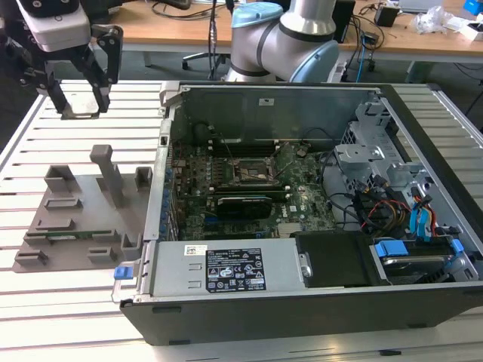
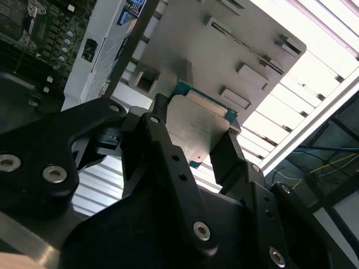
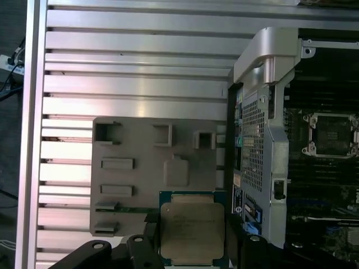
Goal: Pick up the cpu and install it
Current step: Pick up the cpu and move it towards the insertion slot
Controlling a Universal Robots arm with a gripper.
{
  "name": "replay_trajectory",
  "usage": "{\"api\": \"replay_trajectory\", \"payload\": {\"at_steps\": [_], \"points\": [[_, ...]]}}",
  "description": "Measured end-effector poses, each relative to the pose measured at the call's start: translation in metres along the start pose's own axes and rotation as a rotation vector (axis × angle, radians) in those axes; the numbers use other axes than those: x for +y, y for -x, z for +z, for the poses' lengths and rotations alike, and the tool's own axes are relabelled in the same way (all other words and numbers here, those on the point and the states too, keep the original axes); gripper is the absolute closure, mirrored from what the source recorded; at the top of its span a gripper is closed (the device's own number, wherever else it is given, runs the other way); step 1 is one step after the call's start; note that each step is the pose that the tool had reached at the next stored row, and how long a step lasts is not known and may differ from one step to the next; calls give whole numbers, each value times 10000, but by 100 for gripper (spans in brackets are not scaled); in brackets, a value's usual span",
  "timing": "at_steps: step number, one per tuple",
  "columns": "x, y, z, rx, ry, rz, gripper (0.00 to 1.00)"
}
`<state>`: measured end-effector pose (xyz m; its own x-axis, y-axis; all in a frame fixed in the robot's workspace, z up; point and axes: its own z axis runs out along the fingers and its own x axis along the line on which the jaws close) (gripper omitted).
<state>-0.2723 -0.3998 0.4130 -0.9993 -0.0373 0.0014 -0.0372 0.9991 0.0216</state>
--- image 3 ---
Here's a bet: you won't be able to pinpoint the CPU socket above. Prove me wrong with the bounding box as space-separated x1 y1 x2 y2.
301 112 359 158

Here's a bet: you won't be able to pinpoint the black RAM slot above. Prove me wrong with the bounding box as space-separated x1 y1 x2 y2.
288 157 359 171
288 170 359 186
290 91 359 109
294 75 359 92

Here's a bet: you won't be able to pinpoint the grey case handle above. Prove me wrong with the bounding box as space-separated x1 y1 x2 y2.
232 26 300 85

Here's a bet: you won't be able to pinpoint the green motherboard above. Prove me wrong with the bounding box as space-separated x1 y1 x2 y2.
284 84 359 269

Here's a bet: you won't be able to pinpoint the black graphics card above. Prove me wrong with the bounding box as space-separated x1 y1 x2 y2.
287 214 359 226

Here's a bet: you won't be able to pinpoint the blue expansion slot clips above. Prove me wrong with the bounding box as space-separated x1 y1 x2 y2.
246 220 264 235

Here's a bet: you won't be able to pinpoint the open black PC case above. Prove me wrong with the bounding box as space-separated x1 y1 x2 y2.
225 26 359 269

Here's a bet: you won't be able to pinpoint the white power strip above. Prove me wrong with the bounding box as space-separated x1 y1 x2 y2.
0 54 25 84

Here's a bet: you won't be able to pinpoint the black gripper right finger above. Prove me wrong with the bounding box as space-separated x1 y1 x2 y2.
224 215 348 269

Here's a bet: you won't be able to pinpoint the silver chipset heatsink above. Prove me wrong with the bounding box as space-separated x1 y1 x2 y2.
335 227 359 254

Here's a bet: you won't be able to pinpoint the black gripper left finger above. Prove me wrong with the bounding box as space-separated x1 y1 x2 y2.
53 212 161 269

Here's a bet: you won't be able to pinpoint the silver CPU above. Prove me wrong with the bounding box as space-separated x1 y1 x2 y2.
158 190 228 267

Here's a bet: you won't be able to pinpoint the grey parts rack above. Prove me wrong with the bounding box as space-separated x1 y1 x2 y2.
89 116 227 239

